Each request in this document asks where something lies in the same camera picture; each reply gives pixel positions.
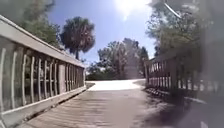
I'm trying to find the group of trees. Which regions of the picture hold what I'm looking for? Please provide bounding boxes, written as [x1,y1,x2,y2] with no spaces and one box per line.
[85,37,150,81]
[146,0,224,68]
[0,0,63,50]

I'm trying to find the pale concrete path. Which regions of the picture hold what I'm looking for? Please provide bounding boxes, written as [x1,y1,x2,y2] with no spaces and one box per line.
[85,78,148,92]

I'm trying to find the palm tree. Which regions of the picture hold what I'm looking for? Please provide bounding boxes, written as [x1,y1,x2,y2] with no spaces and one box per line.
[59,16,96,61]

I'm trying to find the wooden plank bridge deck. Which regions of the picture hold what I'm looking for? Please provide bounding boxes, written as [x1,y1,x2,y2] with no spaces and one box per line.
[16,87,208,128]

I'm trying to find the dark wooden bridge railing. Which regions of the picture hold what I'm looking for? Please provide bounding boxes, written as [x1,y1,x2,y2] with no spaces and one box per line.
[143,49,224,128]

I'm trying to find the pale wooden bridge railing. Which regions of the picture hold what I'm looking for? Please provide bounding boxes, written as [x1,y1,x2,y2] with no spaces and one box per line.
[0,14,87,128]

